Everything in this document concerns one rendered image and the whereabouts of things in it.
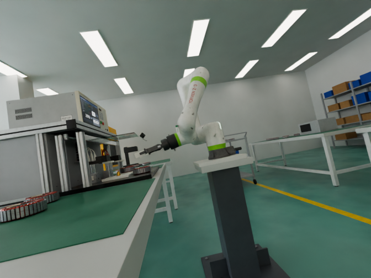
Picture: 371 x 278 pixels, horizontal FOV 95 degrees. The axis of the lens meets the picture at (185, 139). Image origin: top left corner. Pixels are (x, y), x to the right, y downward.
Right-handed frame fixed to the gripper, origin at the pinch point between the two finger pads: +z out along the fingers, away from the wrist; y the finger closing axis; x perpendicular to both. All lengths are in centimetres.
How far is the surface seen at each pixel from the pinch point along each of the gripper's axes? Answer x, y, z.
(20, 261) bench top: -12, -84, 6
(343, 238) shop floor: -114, 11, -115
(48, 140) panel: 22.6, -19.6, 34.6
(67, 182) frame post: -0.7, -20.4, 32.9
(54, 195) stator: -4.5, -34.5, 31.0
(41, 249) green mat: -13, -82, 4
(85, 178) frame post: -2.0, -19.7, 24.7
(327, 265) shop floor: -107, -8, -83
